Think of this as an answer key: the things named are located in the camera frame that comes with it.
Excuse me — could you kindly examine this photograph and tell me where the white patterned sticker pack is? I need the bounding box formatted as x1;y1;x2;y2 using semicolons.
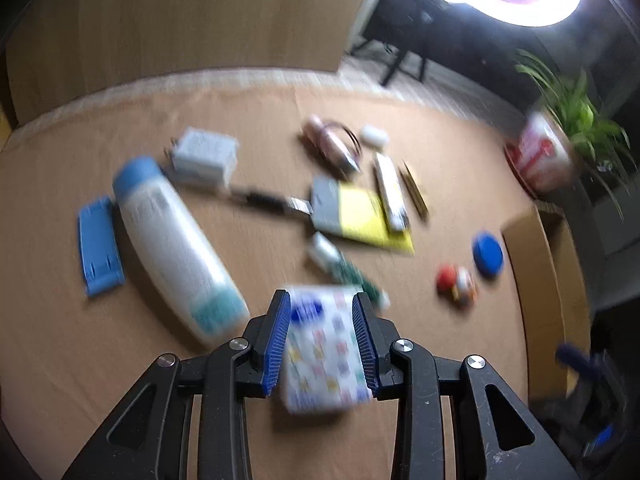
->
279;285;373;415

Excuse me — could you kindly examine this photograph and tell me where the red clown figurine toy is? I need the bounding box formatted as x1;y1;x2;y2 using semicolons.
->
436;264;477;307

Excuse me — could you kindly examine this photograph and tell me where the yellow black card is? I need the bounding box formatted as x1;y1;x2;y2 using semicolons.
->
337;182;414;255

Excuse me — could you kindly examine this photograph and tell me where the cardboard box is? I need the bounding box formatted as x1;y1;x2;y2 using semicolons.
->
501;202;590;401

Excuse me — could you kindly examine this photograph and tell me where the green white glue stick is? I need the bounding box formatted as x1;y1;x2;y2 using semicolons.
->
307;232;390;310

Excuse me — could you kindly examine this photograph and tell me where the white bottle blue cap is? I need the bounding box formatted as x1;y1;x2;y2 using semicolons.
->
113;156;250;347

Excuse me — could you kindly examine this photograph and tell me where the grey card sleeve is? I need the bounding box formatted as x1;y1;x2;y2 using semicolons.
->
310;177;342;235

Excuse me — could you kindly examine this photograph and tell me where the blue round lid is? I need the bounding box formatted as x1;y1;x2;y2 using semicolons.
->
472;232;504;280

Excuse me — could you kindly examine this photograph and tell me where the white patterned long box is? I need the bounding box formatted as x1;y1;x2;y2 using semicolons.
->
373;153;409;232

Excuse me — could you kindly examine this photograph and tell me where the black pen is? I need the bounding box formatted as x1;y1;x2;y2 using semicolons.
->
164;169;314;219

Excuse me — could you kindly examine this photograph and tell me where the blue plastic comb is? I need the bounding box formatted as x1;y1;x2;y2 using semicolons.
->
77;196;125;298

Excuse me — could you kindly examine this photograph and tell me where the white power adapter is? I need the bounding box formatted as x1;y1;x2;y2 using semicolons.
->
162;127;240;193

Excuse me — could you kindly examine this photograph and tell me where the white eraser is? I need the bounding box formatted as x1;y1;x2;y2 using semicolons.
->
359;124;390;152

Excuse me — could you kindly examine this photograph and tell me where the red white plant pot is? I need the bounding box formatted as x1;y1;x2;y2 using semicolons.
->
503;110;580;197

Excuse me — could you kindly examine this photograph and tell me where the green potted plant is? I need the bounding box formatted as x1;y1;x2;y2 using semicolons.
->
514;49;638;217

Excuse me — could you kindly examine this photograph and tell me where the black tripod stand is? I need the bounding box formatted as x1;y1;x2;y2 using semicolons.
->
347;37;412;88

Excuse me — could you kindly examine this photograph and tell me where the wooden headboard panel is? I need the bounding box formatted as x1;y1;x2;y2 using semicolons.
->
6;0;362;124

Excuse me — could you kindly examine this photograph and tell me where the pink tube with cord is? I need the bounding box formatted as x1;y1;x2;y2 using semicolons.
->
302;115;361;180

